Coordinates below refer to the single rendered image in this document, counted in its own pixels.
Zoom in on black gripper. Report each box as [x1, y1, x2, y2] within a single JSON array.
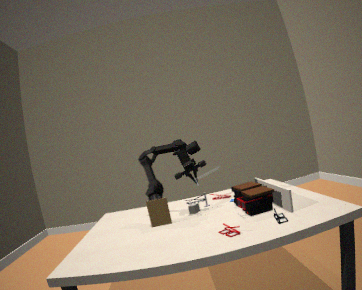
[[175, 157, 206, 184]]

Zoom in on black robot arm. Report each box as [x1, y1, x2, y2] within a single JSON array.
[[139, 139, 201, 201]]

